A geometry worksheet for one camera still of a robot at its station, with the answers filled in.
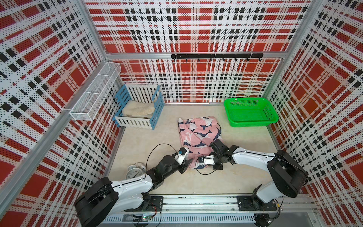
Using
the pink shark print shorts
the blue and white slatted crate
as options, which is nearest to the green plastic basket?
the pink shark print shorts

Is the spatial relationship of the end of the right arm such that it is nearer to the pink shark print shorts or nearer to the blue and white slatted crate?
the pink shark print shorts

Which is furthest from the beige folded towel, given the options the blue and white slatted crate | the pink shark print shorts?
the pink shark print shorts

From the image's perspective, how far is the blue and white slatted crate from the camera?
1.03 m

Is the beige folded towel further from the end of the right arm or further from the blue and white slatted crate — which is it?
the end of the right arm

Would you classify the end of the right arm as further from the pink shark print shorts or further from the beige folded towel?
the beige folded towel

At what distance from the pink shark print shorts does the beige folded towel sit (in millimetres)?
229

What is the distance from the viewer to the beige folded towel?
107cm

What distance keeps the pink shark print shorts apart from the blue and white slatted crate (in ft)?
0.71

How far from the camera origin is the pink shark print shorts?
948 millimetres

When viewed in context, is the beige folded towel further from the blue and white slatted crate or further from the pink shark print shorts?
the pink shark print shorts
